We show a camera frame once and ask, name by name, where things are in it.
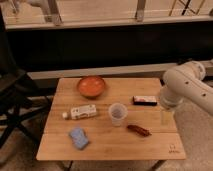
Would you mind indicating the black chair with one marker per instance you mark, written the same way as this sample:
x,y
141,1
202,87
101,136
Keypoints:
x,y
15,86

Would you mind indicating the wooden folding table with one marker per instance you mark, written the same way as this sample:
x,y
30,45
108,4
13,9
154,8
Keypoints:
x,y
106,141

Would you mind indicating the orange bowl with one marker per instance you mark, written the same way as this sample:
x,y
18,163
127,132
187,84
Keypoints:
x,y
91,86

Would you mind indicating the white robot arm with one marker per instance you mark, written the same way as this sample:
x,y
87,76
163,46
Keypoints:
x,y
185,81

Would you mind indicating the blue sponge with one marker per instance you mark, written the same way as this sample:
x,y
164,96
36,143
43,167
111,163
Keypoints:
x,y
79,138

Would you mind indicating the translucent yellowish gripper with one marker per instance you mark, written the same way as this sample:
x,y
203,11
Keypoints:
x,y
166,116

